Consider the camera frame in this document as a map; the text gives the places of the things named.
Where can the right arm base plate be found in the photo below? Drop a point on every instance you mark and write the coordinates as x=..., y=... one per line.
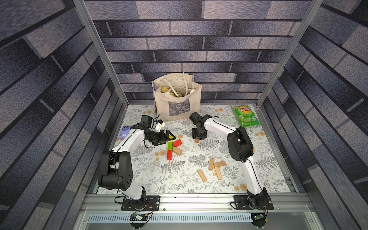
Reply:
x=243, y=202

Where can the left circuit board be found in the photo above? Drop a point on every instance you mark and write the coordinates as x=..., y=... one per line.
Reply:
x=138, y=217

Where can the beige canvas tote bag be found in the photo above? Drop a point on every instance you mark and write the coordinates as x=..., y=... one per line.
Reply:
x=176, y=96

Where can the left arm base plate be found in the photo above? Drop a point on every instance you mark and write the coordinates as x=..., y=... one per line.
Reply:
x=151, y=203

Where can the circuit board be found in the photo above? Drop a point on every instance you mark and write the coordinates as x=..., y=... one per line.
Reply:
x=138, y=217
x=257, y=216

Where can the red block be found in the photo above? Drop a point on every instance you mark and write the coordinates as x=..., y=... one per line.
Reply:
x=177, y=143
x=169, y=155

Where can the wooden block top horizontal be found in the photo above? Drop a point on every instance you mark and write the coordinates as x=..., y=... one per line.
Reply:
x=220, y=164

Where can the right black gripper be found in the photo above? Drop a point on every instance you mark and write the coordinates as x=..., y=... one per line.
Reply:
x=199, y=132

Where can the purple tissue pack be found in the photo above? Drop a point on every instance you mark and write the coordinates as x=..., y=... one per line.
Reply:
x=124, y=132

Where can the aluminium front rail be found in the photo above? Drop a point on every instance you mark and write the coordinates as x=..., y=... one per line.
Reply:
x=199, y=203

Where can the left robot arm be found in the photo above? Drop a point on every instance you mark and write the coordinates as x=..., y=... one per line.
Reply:
x=115, y=166

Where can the green chips bag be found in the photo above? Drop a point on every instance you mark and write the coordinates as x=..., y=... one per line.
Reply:
x=245, y=116

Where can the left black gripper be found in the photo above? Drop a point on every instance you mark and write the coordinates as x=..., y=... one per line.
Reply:
x=162, y=139

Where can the wooden block bottom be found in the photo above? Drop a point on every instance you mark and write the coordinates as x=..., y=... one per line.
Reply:
x=202, y=175

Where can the right circuit board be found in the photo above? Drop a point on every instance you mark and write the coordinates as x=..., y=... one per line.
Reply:
x=257, y=216

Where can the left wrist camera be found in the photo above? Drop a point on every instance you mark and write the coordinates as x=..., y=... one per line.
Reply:
x=159, y=125

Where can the green block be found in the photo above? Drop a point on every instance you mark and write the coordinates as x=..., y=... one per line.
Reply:
x=170, y=146

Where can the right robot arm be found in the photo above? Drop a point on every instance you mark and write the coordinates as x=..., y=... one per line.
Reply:
x=240, y=149

